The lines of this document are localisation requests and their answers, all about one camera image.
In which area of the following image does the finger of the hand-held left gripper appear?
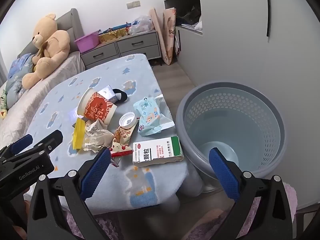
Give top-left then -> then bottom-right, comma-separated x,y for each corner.
0,134 -> 34,161
24,129 -> 63,158

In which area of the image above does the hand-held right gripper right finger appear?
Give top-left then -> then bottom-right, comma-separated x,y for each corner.
208,147 -> 293,240

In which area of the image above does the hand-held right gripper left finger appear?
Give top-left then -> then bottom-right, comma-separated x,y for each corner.
27,147 -> 112,240

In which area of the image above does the written paper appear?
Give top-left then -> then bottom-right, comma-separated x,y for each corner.
84,119 -> 114,153

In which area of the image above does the red and beige snack wrapper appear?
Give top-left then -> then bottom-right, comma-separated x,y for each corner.
110,120 -> 139,158

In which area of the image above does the red and white paper cup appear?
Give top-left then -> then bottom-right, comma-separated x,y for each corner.
77,87 -> 118,125

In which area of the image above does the white bottle cap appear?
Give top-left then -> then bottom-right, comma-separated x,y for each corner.
119,112 -> 137,127

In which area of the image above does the white and green medicine box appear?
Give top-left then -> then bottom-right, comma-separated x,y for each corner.
132,136 -> 185,168

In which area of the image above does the grey perforated trash bin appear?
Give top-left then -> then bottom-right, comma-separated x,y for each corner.
175,81 -> 285,193

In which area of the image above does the light blue wet wipe packet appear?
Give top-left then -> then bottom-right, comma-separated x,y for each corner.
132,94 -> 175,137

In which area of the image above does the black fabric band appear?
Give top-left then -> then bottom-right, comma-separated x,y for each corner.
112,89 -> 128,103

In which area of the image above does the small green toy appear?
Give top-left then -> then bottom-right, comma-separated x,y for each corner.
0,89 -> 8,119

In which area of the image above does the beige bed cover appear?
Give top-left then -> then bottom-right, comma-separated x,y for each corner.
0,51 -> 87,153

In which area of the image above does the blue floral pillow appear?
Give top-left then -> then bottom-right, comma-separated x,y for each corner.
5,53 -> 35,108

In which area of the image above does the pink fluffy cloth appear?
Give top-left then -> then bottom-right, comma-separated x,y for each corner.
60,182 -> 298,240

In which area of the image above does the large beige teddy bear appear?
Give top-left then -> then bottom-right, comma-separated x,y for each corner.
22,13 -> 71,90

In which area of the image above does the purple plastic basket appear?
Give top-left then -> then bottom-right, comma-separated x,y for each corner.
74,31 -> 100,54

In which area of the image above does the grey bed headboard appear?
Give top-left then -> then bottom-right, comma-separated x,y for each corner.
17,8 -> 82,58

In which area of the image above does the gold gift box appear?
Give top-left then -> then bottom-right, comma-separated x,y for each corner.
98,28 -> 129,43

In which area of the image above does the grey drawer dresser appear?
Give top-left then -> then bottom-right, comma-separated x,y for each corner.
80,30 -> 161,70

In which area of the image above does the blue wrapping paper roll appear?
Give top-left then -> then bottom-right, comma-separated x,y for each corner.
110,22 -> 132,30

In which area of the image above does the clear plastic bag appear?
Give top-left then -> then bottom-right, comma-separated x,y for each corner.
129,15 -> 154,35

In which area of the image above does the cartoon printed foam mat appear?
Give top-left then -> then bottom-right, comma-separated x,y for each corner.
162,8 -> 177,65

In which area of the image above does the white cloth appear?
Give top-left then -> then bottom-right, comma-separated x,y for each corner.
181,21 -> 202,32

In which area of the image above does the dark bag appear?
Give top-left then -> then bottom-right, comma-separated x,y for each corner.
179,5 -> 202,25

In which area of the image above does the long black wardrobe handle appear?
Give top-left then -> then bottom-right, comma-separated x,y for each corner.
265,0 -> 272,37

